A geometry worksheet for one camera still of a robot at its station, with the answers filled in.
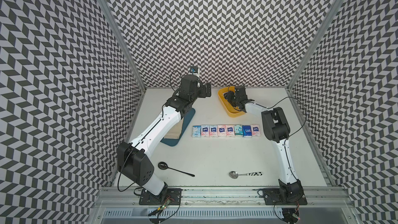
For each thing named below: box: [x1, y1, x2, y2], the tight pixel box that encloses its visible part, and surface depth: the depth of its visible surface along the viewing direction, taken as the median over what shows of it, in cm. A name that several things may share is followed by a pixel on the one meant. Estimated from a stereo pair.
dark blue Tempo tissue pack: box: [242, 124, 253, 138], surface depth 95 cm
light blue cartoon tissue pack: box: [191, 125, 202, 138], surface depth 95 cm
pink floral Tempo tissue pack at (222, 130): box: [217, 124, 227, 137], surface depth 95 cm
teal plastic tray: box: [160, 107, 196, 147], surface depth 96 cm
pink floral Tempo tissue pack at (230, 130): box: [225, 124, 235, 138], surface depth 95 cm
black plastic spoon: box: [157, 161, 196, 177], surface depth 82 cm
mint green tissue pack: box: [233, 124, 244, 136], surface depth 96 cm
